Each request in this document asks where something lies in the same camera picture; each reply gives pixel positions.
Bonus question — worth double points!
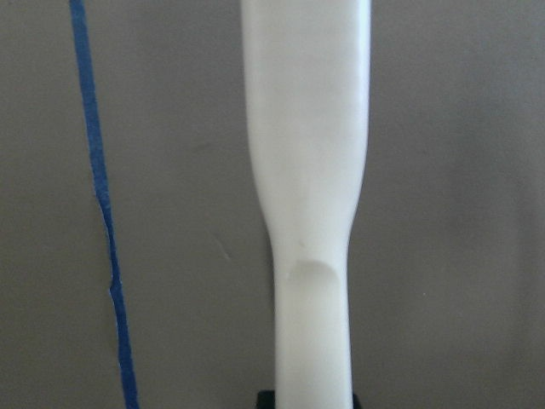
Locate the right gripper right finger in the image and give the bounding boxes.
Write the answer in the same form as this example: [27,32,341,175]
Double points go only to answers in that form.
[353,394,362,409]

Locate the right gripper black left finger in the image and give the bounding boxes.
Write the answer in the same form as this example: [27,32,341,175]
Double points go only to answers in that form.
[255,389,276,409]

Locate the beige hand brush black bristles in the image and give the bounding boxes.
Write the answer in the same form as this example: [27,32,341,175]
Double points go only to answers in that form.
[241,1,371,408]

